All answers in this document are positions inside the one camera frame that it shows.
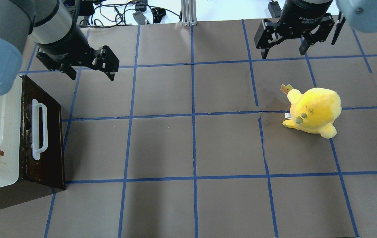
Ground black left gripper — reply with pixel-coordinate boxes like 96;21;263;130
29;24;120;81

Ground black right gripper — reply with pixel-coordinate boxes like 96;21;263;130
254;0;335;59

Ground white drawer handle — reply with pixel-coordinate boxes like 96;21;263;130
31;99;49;161

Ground dark wooden drawer front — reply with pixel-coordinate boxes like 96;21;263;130
19;75;66;190

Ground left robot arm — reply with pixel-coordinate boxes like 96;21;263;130
0;0;120;96

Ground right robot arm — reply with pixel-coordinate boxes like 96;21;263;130
254;0;377;59

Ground blue yellow hang tag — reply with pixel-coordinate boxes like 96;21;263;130
280;84;293;95

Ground yellow plush toy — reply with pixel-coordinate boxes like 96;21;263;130
282;88;342;139

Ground aluminium frame post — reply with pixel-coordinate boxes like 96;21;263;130
181;0;198;26

